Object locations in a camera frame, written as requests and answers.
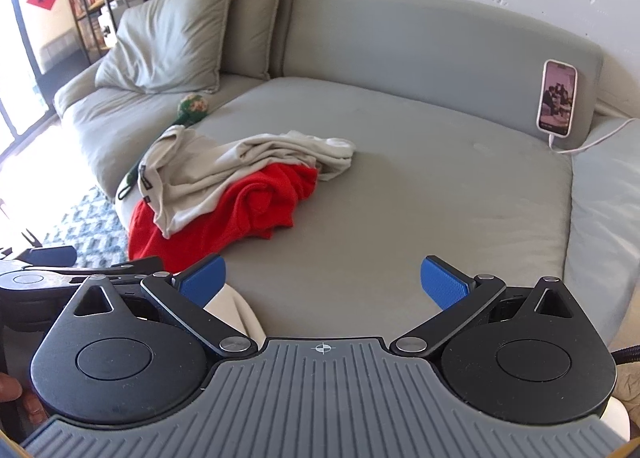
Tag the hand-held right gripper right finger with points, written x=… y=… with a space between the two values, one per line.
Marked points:
x=445 y=280

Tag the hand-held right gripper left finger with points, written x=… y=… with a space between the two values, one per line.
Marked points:
x=202 y=278

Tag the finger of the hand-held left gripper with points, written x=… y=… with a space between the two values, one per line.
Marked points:
x=50 y=256
x=135 y=267

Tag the beige t-shirt with brown script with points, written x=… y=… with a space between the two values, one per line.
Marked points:
x=200 y=172

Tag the person's left hand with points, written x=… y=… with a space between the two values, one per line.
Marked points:
x=12 y=388

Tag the blue patterned rug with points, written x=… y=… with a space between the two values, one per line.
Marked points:
x=85 y=228

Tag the red garment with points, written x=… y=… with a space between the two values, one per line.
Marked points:
x=250 y=203

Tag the dark green cloth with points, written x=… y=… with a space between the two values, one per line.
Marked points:
x=134 y=175

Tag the grey sofa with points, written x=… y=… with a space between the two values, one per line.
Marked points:
x=425 y=188

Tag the green round toy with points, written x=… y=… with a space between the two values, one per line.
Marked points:
x=192 y=108

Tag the white radiator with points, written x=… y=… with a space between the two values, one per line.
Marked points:
x=57 y=52

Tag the smartphone in white case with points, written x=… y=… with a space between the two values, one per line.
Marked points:
x=556 y=97

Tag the large grey-green pillow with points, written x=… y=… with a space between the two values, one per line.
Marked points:
x=170 y=32

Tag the black window frame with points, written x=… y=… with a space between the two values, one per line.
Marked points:
x=22 y=37

